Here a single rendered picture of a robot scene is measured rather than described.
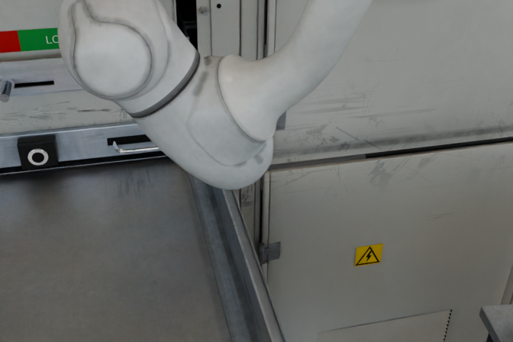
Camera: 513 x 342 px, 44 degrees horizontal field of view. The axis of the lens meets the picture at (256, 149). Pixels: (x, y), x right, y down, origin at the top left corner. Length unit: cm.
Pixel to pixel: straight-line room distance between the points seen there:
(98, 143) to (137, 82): 55
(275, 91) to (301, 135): 53
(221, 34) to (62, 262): 44
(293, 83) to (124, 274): 41
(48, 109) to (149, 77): 54
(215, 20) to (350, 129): 34
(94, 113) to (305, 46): 57
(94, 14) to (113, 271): 45
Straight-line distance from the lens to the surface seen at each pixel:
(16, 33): 107
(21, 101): 112
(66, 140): 113
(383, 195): 134
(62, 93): 111
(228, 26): 108
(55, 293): 93
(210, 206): 104
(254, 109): 67
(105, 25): 59
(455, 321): 171
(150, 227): 101
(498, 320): 106
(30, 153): 112
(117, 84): 60
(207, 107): 66
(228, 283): 90
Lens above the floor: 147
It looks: 32 degrees down
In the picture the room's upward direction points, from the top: 1 degrees clockwise
